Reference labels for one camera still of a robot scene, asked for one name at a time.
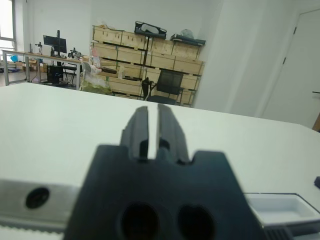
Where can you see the black desktop device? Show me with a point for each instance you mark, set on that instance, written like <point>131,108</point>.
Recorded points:
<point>75,53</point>

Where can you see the window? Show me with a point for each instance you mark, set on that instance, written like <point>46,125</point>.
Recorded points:
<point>6,20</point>

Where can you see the white door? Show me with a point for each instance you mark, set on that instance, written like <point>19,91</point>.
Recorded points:
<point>300,75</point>

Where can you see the black box base white insert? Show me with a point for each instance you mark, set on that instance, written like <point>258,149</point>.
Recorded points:
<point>275,208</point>

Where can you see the black computer monitor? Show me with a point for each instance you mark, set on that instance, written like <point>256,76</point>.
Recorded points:
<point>55,42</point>

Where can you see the black mesh office chair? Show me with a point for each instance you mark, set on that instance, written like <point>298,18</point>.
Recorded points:
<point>170,80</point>

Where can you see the black computer tower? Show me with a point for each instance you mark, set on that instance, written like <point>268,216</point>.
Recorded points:
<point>54,75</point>

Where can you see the black upright floor object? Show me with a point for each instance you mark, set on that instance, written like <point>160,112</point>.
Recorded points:
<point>146,87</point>

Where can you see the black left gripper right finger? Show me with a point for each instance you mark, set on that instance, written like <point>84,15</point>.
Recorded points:
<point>172,135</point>

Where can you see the grey plastic bag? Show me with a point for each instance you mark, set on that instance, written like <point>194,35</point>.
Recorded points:
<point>187,33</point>

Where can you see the pink and white bag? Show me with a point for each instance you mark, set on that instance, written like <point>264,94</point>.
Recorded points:
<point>96,60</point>

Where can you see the low wooden crate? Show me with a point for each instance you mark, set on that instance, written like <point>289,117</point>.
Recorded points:
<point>125,95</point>

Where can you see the black flat tray case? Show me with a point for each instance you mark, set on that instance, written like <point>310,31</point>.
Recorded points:
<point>187,40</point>

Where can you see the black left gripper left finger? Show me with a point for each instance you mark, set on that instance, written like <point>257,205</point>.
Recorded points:
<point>136,132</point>

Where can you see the white-legged wooden desk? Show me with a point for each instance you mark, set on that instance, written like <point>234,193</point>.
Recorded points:
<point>30,53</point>

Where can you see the green sack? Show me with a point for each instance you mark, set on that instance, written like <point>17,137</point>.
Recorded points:
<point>92,87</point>

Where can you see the black camera with screen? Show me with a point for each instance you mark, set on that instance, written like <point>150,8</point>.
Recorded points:
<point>317,182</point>

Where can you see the small desktop stand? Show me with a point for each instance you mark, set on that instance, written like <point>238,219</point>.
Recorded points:
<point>39,48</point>

